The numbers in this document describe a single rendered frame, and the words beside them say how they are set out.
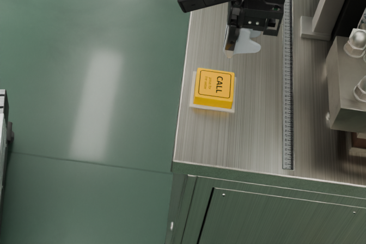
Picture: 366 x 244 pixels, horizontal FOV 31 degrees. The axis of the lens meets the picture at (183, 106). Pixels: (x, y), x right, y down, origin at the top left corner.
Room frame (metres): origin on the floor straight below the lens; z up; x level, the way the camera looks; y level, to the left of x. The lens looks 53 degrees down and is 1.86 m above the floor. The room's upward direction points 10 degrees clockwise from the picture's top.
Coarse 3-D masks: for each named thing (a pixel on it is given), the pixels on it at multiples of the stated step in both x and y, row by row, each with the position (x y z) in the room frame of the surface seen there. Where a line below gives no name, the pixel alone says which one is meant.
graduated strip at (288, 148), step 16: (288, 0) 1.05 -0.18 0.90; (288, 16) 1.00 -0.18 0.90; (288, 32) 0.95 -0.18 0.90; (288, 48) 0.91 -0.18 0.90; (288, 64) 0.87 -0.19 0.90; (288, 80) 0.83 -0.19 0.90; (288, 96) 0.79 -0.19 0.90; (288, 112) 0.75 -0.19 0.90; (288, 128) 0.72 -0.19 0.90; (288, 144) 0.68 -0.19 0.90; (288, 160) 0.65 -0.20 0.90
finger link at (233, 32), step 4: (232, 16) 0.74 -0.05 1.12; (236, 16) 0.74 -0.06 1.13; (232, 20) 0.74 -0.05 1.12; (236, 20) 0.74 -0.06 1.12; (232, 24) 0.73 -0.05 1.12; (236, 24) 0.73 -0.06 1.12; (232, 28) 0.73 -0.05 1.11; (236, 28) 0.73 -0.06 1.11; (228, 32) 0.74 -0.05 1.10; (232, 32) 0.73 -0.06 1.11; (236, 32) 0.73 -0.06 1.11; (228, 36) 0.73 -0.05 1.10; (232, 36) 0.73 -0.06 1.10; (236, 36) 0.73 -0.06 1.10; (228, 40) 0.73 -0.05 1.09; (232, 40) 0.73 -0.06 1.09; (228, 44) 0.73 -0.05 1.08; (232, 44) 0.73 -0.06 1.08; (228, 48) 0.74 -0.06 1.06; (232, 48) 0.74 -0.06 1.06
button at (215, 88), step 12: (204, 72) 0.79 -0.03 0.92; (216, 72) 0.80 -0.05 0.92; (228, 72) 0.80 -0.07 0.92; (204, 84) 0.76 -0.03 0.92; (216, 84) 0.77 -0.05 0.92; (228, 84) 0.77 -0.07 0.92; (204, 96) 0.74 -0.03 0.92; (216, 96) 0.74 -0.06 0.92; (228, 96) 0.74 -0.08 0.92; (228, 108) 0.74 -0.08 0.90
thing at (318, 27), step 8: (320, 0) 0.98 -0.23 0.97; (328, 0) 0.95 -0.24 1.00; (336, 0) 0.96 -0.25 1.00; (344, 0) 0.96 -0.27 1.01; (320, 8) 0.96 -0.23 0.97; (328, 8) 0.96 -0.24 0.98; (336, 8) 0.96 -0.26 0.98; (304, 16) 0.99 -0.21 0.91; (320, 16) 0.95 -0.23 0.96; (328, 16) 0.96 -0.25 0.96; (336, 16) 0.96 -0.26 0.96; (304, 24) 0.97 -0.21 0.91; (312, 24) 0.98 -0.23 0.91; (320, 24) 0.96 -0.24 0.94; (328, 24) 0.96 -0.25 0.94; (304, 32) 0.95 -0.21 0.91; (312, 32) 0.95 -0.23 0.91; (320, 32) 0.96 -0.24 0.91; (328, 32) 0.96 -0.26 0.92; (328, 40) 0.95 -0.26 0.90
